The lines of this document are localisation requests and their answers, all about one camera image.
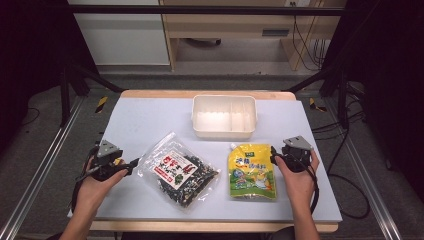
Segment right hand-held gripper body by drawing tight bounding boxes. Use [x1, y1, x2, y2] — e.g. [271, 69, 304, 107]
[280, 135, 315, 174]

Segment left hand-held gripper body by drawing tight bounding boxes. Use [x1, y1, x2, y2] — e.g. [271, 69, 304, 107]
[89, 139, 133, 183]

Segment yellow spout pouch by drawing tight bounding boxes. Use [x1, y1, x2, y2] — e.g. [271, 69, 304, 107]
[227, 142, 279, 202]

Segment clear bag of dried seaweed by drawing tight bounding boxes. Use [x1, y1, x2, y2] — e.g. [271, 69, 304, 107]
[137, 131, 222, 211]

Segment white divided plastic container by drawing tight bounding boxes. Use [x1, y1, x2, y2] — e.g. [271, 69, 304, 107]
[190, 94, 259, 140]

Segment person's right hand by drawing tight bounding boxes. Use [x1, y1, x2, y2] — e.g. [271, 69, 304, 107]
[274, 149, 321, 216]

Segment person's left hand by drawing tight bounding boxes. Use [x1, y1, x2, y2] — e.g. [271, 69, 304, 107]
[73, 155, 130, 216]

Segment pale blue table mat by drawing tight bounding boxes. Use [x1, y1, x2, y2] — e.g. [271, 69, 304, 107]
[67, 96, 344, 224]

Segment yellow black floor tape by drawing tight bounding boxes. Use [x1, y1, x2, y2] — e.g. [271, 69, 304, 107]
[95, 95, 109, 114]
[308, 97, 328, 113]

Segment black metal stand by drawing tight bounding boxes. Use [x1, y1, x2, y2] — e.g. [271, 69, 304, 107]
[285, 61, 352, 130]
[59, 62, 125, 128]

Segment wooden table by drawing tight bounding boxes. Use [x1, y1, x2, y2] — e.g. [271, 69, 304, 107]
[89, 88, 339, 234]

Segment person's dark clothing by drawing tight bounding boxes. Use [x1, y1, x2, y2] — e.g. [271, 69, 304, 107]
[46, 226, 298, 240]

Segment white cabinet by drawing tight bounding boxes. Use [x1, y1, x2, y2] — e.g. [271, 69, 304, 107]
[67, 0, 171, 67]

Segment black curtain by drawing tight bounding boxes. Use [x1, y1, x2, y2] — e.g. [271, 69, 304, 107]
[0, 0, 99, 156]
[323, 0, 424, 196]

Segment wooden desk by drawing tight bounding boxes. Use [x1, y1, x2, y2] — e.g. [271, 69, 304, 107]
[158, 0, 348, 72]

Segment black horizontal bar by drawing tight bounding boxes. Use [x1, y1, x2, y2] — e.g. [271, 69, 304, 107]
[68, 4, 346, 17]

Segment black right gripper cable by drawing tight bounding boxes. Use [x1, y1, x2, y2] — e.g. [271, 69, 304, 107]
[293, 156, 321, 215]

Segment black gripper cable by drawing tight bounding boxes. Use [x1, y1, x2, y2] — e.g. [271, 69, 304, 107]
[69, 143, 102, 212]
[293, 156, 321, 215]

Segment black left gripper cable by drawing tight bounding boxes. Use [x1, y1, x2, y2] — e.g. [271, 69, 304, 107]
[69, 143, 102, 212]

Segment aluminium floor rail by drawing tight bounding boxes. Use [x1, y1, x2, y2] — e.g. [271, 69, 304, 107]
[0, 95, 85, 240]
[323, 97, 404, 240]

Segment thin black floor cable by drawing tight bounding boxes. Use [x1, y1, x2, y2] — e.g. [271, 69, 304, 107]
[20, 106, 41, 127]

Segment hanging black desk cables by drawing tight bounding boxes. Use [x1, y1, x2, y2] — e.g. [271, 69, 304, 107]
[291, 14, 327, 72]

